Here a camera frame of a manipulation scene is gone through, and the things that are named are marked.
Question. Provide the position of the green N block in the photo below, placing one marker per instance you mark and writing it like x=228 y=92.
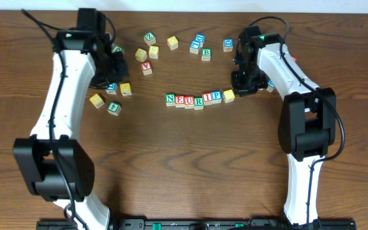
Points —
x=170 y=99

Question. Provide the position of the blue S block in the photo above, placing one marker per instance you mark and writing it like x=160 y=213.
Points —
x=271 y=86

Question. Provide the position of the red A block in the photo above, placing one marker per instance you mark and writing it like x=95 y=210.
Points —
x=146 y=68

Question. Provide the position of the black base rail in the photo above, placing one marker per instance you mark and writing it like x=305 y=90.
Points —
x=254 y=223

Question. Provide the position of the yellow O block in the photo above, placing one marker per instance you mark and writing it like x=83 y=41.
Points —
x=173 y=43

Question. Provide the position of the green Z block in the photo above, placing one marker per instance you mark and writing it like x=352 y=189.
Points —
x=150 y=38

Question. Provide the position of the green 4 block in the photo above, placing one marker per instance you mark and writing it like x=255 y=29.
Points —
x=114 y=108

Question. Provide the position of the yellow G block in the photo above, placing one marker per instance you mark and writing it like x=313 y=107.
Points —
x=97 y=100

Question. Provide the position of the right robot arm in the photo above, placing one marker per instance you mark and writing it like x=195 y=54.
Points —
x=307 y=124

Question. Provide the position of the yellow s block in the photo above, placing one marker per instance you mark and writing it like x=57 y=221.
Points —
x=228 y=96
x=153 y=52

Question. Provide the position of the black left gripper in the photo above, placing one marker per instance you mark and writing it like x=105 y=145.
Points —
x=117 y=71

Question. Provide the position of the red E block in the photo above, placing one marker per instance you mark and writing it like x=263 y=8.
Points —
x=179 y=101

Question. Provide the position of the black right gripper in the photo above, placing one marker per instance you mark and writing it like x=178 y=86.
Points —
x=245 y=84

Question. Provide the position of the blue L block upper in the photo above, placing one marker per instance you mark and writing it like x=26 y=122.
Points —
x=194 y=47

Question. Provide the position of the green B block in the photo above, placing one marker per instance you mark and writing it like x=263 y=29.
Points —
x=206 y=54

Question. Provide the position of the yellow C block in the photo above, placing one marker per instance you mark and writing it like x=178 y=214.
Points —
x=141 y=55

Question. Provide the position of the blue D block upper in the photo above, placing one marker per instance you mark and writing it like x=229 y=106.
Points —
x=200 y=38

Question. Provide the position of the red U block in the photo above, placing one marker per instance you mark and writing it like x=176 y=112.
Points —
x=189 y=102

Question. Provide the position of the green R block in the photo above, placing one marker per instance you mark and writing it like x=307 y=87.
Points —
x=198 y=103

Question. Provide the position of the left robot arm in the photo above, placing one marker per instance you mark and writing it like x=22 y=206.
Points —
x=51 y=160

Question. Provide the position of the red I block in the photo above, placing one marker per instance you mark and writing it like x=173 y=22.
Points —
x=207 y=98

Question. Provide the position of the blue d block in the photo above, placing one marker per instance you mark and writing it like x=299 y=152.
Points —
x=200 y=38
x=228 y=45

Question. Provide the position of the green J block left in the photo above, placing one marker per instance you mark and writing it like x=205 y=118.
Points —
x=118 y=48

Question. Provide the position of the yellow K block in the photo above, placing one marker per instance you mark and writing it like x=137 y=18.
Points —
x=125 y=89

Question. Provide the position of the blue P block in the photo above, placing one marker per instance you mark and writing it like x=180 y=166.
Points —
x=216 y=97

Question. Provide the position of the blue D block right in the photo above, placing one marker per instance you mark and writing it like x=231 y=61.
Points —
x=228 y=45

